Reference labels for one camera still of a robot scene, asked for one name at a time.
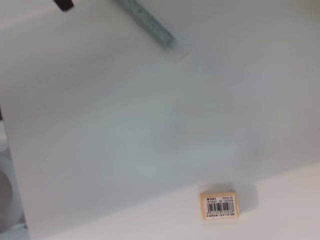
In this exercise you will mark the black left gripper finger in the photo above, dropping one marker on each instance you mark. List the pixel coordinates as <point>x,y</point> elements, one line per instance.
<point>63,5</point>

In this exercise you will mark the beige eraser with barcode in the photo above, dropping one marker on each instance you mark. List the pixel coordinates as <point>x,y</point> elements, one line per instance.
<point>220,205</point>

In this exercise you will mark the grey marker pen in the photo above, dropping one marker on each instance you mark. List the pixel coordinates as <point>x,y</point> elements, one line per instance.
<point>150,22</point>

